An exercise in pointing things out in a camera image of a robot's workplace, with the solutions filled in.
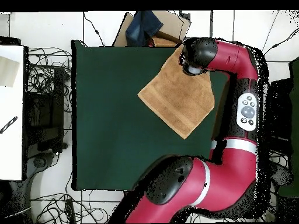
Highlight black striped strip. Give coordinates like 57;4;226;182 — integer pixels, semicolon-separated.
0;115;19;135

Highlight blue jeans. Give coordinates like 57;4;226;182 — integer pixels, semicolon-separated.
125;10;164;47

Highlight grey chair base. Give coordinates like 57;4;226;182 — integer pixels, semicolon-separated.
26;152;57;183

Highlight black power strip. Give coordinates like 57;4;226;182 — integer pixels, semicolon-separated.
66;198;77;223

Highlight black mesh panel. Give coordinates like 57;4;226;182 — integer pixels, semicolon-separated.
267;78;294;141

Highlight black equipment rack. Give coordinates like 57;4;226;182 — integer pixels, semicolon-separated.
24;67;67;153

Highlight white table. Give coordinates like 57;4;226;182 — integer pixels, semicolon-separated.
0;45;25;181

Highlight cardboard box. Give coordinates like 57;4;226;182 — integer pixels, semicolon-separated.
112;10;192;47

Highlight beige box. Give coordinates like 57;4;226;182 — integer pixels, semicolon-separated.
0;55;20;88

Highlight orange-brown terry towel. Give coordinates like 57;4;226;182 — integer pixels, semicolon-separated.
137;45;215;140

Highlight black floor cable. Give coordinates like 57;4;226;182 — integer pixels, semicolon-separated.
82;11;105;47

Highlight dark green table cloth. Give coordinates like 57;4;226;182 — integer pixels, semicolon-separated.
71;40;231;191

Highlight dark green fabric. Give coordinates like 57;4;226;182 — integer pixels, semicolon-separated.
277;57;299;198

